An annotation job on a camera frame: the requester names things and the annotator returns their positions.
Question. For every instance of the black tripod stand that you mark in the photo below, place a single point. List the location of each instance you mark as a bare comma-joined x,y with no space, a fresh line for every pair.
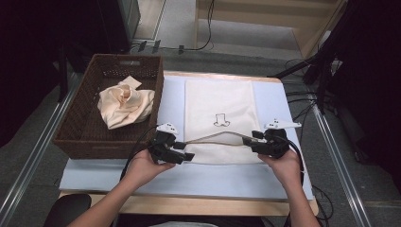
324,60

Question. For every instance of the wooden platform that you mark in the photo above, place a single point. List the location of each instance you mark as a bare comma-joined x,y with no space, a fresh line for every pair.
252,12

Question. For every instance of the white cloth bag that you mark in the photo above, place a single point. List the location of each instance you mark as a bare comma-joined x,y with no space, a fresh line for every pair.
217,104

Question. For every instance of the wooden table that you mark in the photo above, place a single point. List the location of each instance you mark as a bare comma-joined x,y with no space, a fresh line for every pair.
205,208

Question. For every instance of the person's right hand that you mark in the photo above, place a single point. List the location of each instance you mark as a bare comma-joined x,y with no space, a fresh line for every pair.
283,168

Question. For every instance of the white table mat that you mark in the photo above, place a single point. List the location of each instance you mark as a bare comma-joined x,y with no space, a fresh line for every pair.
195,181

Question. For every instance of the black chair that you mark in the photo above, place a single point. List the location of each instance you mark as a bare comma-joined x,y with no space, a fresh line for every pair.
67,209

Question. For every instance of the dark cabinet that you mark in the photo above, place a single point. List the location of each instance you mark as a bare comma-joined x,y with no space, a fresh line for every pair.
121,22

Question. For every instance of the brown woven basket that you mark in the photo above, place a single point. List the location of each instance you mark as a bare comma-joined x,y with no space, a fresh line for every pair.
88,129

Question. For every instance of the person's clothing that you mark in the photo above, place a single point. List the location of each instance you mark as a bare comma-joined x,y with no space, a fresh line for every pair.
189,222

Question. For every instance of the person's left hand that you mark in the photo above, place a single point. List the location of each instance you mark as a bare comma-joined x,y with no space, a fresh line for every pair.
142,167

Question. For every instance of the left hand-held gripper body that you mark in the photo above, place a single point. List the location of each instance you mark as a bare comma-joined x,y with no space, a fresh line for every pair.
160,148

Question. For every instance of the metal floor rail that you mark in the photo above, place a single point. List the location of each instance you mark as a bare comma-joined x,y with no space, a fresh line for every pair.
34,151
340,164

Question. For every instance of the black plug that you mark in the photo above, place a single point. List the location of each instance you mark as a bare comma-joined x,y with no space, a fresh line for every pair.
142,46
181,49
156,46

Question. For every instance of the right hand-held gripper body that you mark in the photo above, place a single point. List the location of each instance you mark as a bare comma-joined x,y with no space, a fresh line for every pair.
275,143

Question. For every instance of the cream cloth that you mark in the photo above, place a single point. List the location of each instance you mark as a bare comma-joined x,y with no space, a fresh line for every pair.
124,105

